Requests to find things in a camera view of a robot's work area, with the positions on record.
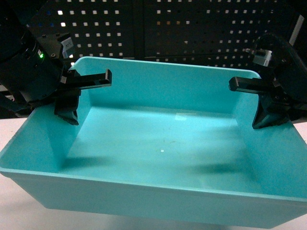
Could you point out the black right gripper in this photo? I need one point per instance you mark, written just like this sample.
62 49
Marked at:
282 88

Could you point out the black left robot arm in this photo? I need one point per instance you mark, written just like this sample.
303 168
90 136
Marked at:
14 17

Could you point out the black perforated pegboard panel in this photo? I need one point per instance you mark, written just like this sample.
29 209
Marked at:
198 32

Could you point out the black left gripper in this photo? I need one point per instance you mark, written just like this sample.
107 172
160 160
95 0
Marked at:
31 74

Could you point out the teal plastic bin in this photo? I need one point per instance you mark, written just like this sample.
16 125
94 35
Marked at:
164 141

